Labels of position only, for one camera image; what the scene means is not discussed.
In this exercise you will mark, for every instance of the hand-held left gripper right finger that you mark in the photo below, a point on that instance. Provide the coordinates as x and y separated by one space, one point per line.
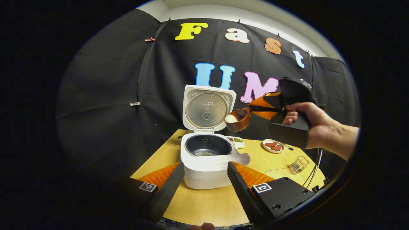
244 195

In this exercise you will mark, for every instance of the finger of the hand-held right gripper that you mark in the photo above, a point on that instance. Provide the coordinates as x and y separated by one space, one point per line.
266 99
265 115

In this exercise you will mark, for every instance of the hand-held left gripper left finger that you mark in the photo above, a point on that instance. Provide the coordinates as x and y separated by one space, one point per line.
167 191

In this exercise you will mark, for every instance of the brown wooden spoon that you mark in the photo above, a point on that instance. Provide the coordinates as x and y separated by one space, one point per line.
241 123

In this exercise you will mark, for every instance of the white rice cooker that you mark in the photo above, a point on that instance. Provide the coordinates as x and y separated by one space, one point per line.
204 175

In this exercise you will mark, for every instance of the red sausage piece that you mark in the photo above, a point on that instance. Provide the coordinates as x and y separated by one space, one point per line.
276 148
271 144

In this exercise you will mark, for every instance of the white round plate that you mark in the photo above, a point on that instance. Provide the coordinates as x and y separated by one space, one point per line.
266 148

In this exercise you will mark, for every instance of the white divided bean dish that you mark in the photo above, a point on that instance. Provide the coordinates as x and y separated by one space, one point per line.
238 142

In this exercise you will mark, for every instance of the black backdrop cloth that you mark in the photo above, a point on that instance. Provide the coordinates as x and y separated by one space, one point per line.
96 95

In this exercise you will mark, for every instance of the red cloth clip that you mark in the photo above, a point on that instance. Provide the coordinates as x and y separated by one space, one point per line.
150 39

